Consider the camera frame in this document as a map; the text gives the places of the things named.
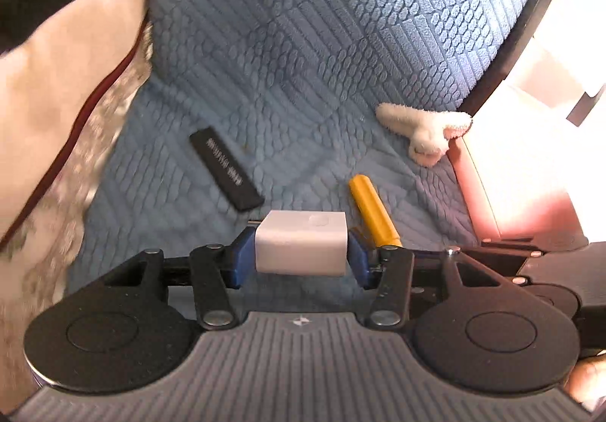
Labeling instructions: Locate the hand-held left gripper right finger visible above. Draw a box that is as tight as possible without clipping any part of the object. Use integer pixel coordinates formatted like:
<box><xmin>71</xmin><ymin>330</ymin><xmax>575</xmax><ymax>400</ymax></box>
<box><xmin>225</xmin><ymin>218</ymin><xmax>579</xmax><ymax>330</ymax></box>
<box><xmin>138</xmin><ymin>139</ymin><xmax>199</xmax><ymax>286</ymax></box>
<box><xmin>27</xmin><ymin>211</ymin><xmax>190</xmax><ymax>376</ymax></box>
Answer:
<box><xmin>348</xmin><ymin>230</ymin><xmax>519</xmax><ymax>329</ymax></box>

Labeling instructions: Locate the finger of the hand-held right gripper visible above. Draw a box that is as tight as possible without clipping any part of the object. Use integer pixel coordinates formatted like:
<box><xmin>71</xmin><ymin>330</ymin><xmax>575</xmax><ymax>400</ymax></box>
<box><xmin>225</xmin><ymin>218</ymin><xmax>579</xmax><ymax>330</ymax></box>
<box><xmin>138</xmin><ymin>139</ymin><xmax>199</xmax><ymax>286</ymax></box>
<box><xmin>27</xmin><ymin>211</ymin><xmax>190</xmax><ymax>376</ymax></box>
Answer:
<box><xmin>480</xmin><ymin>237</ymin><xmax>545</xmax><ymax>264</ymax></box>

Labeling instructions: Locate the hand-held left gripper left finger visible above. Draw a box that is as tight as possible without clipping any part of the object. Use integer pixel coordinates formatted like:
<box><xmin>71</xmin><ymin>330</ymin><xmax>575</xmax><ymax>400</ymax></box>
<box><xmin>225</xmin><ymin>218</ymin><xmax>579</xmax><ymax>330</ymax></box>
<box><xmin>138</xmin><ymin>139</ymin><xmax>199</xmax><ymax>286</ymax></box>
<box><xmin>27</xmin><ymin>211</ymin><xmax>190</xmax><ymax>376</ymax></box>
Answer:
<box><xmin>102</xmin><ymin>228</ymin><xmax>256</xmax><ymax>330</ymax></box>

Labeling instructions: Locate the pink cardboard box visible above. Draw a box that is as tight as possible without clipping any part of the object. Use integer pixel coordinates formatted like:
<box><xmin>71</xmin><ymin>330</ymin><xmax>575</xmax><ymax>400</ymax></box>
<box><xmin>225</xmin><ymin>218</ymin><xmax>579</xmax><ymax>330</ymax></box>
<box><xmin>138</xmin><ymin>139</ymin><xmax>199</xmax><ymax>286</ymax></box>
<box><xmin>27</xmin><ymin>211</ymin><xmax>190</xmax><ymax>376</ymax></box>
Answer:
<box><xmin>447</xmin><ymin>110</ymin><xmax>590</xmax><ymax>243</ymax></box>

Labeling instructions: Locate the white square charger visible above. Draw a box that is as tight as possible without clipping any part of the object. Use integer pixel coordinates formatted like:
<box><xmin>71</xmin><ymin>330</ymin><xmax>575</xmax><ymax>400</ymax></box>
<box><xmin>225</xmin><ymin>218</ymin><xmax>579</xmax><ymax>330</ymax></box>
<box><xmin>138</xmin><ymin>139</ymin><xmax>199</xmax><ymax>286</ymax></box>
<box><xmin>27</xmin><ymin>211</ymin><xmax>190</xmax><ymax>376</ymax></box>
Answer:
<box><xmin>255</xmin><ymin>210</ymin><xmax>350</xmax><ymax>276</ymax></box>

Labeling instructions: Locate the person's right hand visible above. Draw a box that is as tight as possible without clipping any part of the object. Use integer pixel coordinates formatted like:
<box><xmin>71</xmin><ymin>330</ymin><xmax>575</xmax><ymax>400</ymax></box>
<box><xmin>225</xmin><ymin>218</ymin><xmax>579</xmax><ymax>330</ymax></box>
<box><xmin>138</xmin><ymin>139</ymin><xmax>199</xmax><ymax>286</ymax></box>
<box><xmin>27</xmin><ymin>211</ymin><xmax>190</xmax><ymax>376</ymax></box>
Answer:
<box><xmin>565</xmin><ymin>351</ymin><xmax>606</xmax><ymax>411</ymax></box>

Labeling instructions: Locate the yellow tube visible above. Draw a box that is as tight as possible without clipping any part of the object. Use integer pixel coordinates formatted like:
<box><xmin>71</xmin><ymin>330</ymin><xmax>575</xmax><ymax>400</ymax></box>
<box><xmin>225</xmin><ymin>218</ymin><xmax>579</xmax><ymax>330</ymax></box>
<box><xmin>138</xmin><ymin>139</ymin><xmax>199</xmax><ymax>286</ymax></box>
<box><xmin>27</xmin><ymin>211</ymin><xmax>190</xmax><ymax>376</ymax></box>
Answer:
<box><xmin>349</xmin><ymin>174</ymin><xmax>404</xmax><ymax>249</ymax></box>

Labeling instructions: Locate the black flat stick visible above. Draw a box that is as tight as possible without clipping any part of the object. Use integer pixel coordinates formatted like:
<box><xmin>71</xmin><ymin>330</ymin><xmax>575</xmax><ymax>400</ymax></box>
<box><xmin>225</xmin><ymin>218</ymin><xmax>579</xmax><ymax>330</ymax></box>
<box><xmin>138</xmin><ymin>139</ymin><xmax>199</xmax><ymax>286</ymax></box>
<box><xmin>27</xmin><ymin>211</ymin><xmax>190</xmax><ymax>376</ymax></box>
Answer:
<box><xmin>189</xmin><ymin>129</ymin><xmax>266</xmax><ymax>213</ymax></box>

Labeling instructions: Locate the floral lace cloth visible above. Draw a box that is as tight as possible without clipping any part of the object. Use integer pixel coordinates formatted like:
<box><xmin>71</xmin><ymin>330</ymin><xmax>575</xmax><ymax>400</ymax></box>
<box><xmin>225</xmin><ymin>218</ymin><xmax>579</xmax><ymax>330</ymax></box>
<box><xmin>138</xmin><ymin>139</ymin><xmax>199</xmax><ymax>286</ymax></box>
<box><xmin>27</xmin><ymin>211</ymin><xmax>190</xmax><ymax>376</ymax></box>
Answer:
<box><xmin>0</xmin><ymin>20</ymin><xmax>155</xmax><ymax>404</ymax></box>

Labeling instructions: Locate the blue textured sofa cover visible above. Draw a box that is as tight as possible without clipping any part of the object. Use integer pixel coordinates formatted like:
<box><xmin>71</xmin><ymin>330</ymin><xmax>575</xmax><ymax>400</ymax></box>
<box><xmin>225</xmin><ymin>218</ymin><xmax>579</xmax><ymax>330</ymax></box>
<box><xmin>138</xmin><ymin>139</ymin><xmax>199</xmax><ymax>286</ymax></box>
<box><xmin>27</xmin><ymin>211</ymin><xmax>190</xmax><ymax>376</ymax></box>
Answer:
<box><xmin>66</xmin><ymin>0</ymin><xmax>569</xmax><ymax>304</ymax></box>

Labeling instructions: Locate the beige pillow with red piping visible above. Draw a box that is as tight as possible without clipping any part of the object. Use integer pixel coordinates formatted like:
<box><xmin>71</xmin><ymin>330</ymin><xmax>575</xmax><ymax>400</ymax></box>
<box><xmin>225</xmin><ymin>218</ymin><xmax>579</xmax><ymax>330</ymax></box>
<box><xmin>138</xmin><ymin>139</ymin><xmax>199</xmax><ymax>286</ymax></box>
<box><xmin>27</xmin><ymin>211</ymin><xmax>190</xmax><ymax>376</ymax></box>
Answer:
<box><xmin>0</xmin><ymin>0</ymin><xmax>159</xmax><ymax>252</ymax></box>

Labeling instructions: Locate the black sofa frame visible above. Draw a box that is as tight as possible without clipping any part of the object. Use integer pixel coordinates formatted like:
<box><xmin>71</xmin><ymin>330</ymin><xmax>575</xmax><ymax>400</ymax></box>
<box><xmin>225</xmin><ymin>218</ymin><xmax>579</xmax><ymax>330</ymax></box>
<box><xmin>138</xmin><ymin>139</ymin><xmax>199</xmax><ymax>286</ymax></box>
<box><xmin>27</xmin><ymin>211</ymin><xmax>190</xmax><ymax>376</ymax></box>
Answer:
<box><xmin>466</xmin><ymin>0</ymin><xmax>581</xmax><ymax>115</ymax></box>

